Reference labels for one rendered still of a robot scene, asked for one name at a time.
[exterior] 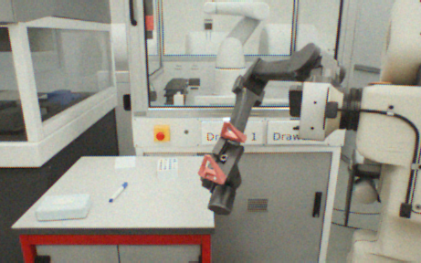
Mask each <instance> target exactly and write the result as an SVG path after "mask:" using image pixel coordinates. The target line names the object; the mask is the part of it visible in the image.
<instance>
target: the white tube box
mask: <svg viewBox="0 0 421 263"><path fill-rule="evenodd" d="M164 160H166V161H167V165H166V166H164ZM173 162H176V169H173ZM174 178H178V167H177V159H168V158H162V159H158V165H157V179H174Z"/></svg>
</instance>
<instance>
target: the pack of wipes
mask: <svg viewBox="0 0 421 263"><path fill-rule="evenodd" d="M90 206H91V196H90V195H80V194H75V195H52V196H46V197H45V198H44V199H43V201H42V202H41V204H40V205H38V208H37V209H36V217H37V220H41V221H50V220H60V219H70V218H85V216H86V214H87V213H88V212H89V207H90Z"/></svg>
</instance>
